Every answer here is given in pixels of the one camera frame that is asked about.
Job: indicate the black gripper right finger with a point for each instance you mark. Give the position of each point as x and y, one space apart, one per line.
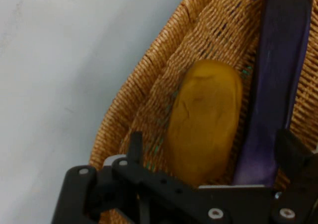
295 159

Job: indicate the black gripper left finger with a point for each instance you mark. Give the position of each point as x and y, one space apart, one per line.
149 196

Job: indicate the brown potato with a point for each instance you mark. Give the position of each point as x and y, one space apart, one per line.
203 124

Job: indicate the purple eggplant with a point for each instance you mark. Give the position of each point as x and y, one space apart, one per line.
275 85

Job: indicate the woven wicker basket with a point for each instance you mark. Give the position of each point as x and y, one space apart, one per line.
218 35

